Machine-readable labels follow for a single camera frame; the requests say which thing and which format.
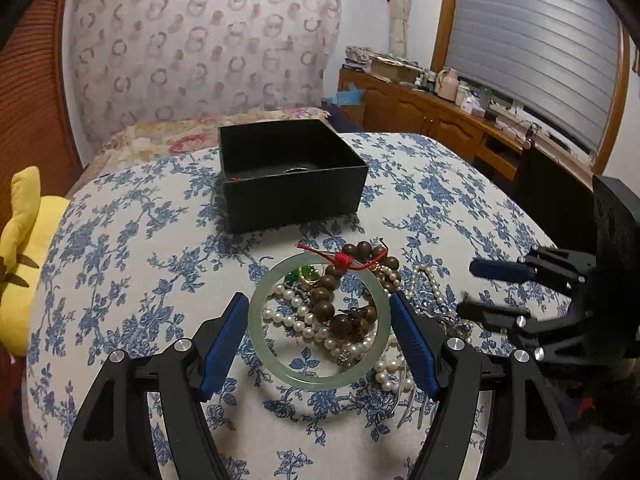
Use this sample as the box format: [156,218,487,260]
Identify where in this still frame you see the brown wooden bead bracelet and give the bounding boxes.
[295,241,401,342]

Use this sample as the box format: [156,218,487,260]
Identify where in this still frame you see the grey window blind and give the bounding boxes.
[444,0,627,155]

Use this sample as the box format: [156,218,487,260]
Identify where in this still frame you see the pink floral bed quilt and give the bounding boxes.
[97,105,332,166]

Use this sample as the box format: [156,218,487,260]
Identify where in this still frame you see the white tissue box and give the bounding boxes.
[459,85,490,117]

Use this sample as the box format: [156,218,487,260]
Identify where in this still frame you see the dark blue blanket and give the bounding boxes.
[324,104,367,135]

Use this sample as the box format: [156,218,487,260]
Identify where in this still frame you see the circle print headboard cloth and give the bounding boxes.
[66,0,342,145]

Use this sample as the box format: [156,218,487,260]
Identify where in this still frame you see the black chair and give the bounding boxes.
[512,144,597,251]

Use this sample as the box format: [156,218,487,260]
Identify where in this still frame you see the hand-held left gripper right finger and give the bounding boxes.
[389,290,583,480]

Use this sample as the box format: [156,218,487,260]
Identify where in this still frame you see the white lace curtain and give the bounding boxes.
[386,0,420,59]

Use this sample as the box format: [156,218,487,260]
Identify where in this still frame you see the brown wooden wardrobe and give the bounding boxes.
[0,0,85,241]

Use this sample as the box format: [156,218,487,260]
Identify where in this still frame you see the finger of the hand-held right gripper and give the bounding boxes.
[456,301,548,358]
[469,246,597,288]

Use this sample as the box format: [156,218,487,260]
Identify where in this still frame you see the white pearl necklace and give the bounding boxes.
[409,265,447,313]
[262,282,417,394]

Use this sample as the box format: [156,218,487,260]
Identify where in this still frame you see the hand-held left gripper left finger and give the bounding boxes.
[57,291,250,480]

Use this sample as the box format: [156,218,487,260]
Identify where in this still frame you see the pink thermos jug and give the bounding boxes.
[436,67,460,102]

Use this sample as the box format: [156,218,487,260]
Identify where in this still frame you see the blue plastic bag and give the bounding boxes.
[322,86,367,109]

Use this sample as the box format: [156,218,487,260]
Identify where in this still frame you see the blue floral white cloth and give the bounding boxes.
[22,132,573,480]

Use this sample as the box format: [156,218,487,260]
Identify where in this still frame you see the silver chain necklace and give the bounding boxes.
[415,305,475,343]

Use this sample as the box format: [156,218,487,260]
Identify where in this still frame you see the black cardboard box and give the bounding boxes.
[218,118,370,235]

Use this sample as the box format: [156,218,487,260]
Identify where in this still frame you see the wooden sideboard cabinet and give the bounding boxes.
[338,67,596,187]

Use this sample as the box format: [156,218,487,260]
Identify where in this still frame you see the pale green jade bangle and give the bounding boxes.
[248,252,392,386]

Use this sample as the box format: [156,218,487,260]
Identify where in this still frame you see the stack of boxes and papers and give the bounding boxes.
[343,45,427,85]

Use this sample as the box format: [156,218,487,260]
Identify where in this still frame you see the yellow plush toy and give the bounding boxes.
[0,166,71,356]

